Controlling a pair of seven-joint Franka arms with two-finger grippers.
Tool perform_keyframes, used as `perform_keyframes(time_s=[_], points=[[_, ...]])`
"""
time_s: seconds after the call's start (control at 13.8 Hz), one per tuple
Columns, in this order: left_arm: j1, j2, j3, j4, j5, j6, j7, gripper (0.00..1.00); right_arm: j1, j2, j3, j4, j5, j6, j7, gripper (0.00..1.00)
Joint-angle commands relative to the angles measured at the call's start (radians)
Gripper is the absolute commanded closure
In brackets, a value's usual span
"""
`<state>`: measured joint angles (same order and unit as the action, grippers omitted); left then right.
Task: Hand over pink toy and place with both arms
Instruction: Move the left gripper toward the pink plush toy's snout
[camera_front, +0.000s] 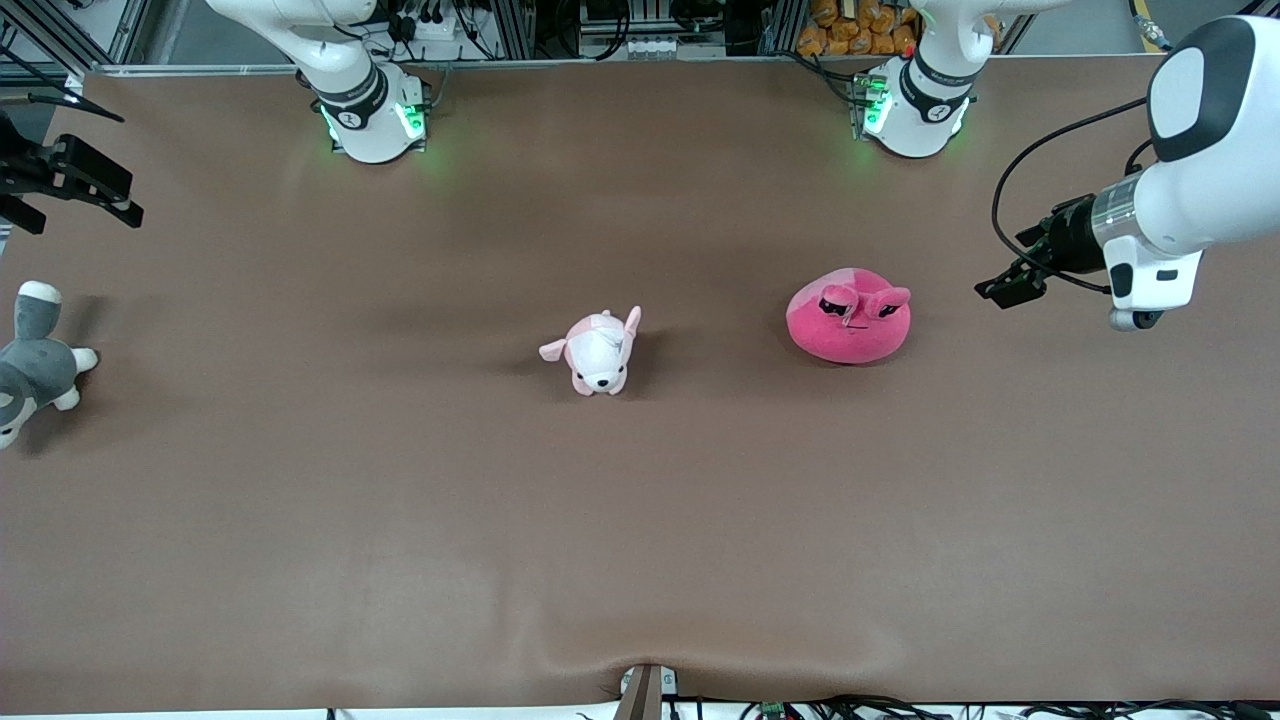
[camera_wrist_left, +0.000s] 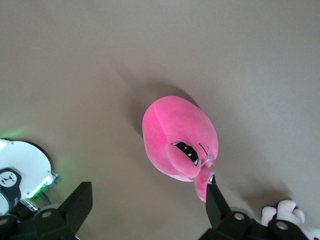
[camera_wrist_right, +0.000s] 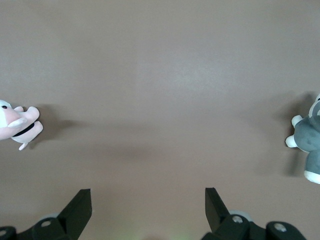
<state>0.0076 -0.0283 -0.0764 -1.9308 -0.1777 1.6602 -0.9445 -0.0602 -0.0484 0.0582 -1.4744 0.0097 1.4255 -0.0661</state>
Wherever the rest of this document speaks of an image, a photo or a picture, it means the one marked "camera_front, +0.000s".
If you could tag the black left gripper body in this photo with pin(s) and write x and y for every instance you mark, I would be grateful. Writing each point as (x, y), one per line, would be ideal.
(1070, 243)

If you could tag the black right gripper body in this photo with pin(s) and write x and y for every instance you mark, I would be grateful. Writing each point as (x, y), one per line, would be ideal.
(40, 170)

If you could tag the hot pink round plush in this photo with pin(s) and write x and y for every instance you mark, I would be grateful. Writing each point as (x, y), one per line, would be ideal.
(850, 325)

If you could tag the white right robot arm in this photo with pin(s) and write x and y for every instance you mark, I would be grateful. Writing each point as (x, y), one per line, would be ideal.
(370, 130)

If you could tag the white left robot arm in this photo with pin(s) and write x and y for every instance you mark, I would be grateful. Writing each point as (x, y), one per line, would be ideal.
(1220, 150)

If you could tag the grey white husky plush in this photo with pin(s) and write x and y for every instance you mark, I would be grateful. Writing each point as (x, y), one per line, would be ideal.
(35, 370)

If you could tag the bag of orange items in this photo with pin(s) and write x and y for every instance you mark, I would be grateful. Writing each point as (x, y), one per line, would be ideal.
(850, 30)

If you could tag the white power strip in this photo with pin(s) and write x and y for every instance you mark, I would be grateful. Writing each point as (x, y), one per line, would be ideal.
(435, 20)

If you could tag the pale pink dog plush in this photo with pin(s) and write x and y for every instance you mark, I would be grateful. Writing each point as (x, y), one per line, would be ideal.
(597, 355)

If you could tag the aluminium equipment rack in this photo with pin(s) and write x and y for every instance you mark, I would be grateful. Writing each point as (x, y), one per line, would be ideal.
(640, 25)

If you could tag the brown table mat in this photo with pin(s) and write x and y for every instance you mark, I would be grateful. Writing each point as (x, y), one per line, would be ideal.
(640, 550)

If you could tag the metal table edge bracket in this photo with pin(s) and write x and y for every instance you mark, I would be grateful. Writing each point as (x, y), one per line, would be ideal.
(645, 692)

